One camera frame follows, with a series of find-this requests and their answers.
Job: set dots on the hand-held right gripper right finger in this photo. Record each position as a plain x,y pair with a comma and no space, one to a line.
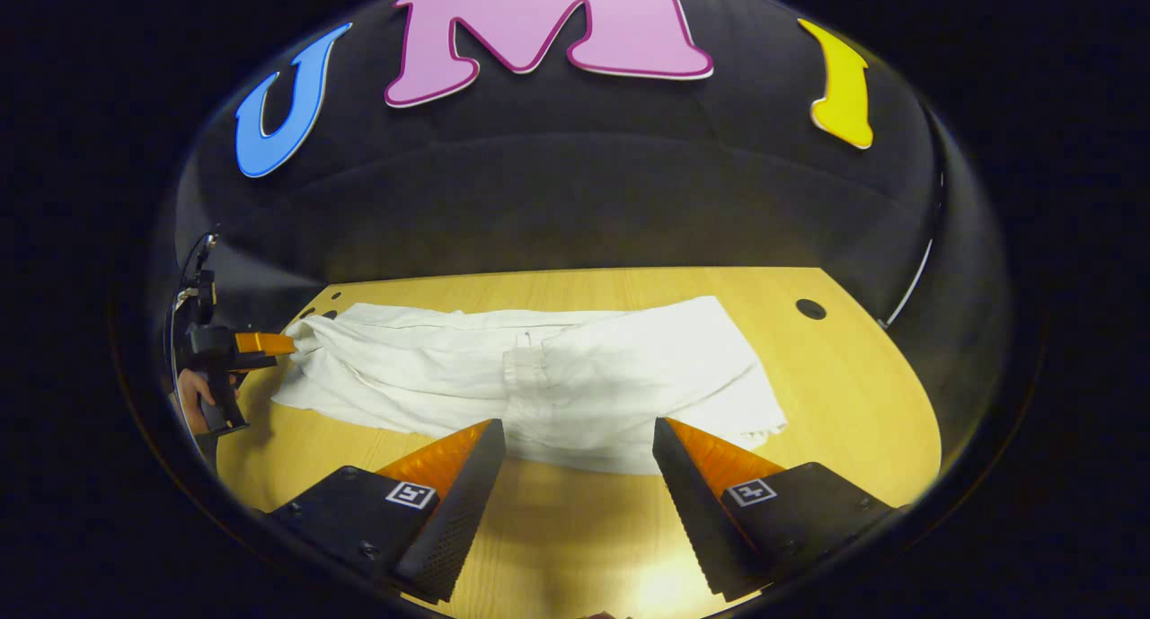
696,511

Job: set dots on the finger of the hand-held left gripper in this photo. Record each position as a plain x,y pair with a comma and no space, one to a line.
256,362
262,342

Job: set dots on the white jeans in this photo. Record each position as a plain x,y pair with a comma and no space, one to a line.
557,376

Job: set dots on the black backdrop cloth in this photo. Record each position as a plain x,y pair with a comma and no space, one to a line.
575,179

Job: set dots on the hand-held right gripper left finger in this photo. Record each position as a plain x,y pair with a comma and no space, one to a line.
458,511

